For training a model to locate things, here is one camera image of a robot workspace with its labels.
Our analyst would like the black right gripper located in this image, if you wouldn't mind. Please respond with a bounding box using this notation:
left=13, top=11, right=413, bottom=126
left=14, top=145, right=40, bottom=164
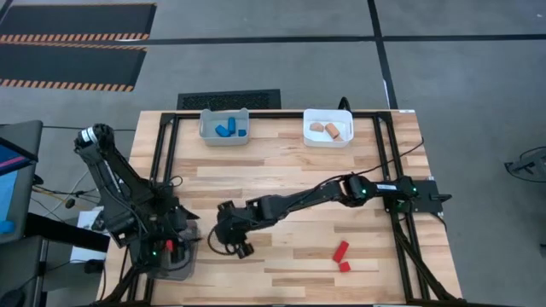
left=212, top=199, right=274, bottom=260

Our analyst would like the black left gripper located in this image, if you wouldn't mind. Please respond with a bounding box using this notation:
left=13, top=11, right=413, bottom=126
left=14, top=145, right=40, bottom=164
left=140, top=232, right=188, bottom=268

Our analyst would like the white paper sheet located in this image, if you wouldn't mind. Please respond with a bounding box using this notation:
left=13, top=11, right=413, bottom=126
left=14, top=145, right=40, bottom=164
left=69, top=206, right=108, bottom=264

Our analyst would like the long red wooden block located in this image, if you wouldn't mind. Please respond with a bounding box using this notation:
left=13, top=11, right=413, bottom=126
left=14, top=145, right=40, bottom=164
left=331, top=240, right=351, bottom=264

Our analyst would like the light grey plastic bin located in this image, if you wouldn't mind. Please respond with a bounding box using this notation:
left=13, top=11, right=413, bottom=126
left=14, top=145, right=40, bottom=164
left=199, top=107, right=251, bottom=148

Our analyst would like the white plastic bin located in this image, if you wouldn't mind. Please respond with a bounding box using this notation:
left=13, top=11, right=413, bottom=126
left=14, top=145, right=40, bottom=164
left=302, top=107, right=355, bottom=149

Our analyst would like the black grated floor mat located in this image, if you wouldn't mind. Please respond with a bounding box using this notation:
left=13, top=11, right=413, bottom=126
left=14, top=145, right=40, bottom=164
left=176, top=89, right=282, bottom=112

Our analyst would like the black monitor with blue screen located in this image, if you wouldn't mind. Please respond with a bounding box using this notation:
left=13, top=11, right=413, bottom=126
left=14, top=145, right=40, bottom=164
left=0, top=119, right=44, bottom=246

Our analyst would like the black hazard-striped floor mat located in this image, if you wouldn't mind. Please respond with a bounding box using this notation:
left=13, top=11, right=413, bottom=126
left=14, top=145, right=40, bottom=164
left=0, top=42, right=148, bottom=93
left=0, top=3, right=158, bottom=43

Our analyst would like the black cable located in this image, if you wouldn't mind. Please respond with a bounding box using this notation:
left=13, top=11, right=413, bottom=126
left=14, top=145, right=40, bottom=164
left=206, top=229, right=240, bottom=258
left=315, top=136, right=426, bottom=191

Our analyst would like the black table frame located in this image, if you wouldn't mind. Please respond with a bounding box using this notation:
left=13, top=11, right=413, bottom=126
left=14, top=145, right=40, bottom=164
left=97, top=109, right=466, bottom=307

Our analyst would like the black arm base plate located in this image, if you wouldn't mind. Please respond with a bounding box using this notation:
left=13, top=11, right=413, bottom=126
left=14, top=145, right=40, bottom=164
left=383, top=178, right=453, bottom=214

